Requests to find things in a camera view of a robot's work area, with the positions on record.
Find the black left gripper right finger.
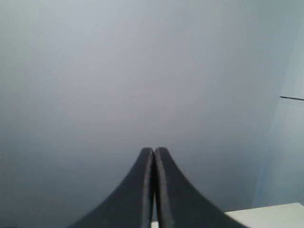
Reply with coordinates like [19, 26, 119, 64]
[154, 147, 246, 228]

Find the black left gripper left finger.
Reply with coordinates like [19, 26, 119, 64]
[69, 147, 153, 228]

